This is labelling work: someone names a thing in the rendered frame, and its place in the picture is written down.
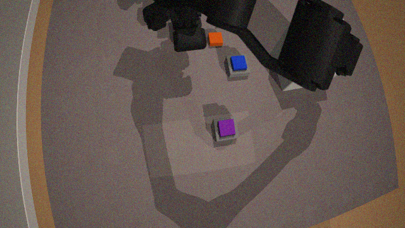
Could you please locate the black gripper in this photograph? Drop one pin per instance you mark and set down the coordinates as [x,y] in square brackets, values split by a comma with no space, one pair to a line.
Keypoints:
[188,34]

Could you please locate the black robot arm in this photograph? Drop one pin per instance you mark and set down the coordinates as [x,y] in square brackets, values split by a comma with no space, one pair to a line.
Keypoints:
[318,42]

